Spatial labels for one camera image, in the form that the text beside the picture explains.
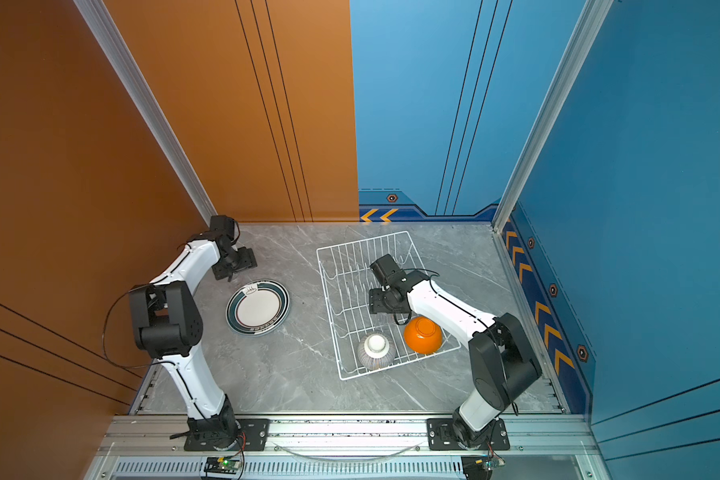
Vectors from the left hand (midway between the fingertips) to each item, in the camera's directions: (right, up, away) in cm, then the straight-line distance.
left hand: (242, 262), depth 97 cm
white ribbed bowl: (+43, -23, -17) cm, 52 cm away
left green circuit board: (+7, -47, -27) cm, 55 cm away
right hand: (+45, -12, -9) cm, 47 cm away
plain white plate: (+6, -14, -3) cm, 15 cm away
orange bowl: (+57, -20, -14) cm, 62 cm away
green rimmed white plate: (+6, -14, -3) cm, 15 cm away
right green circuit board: (+68, -48, -26) cm, 87 cm away
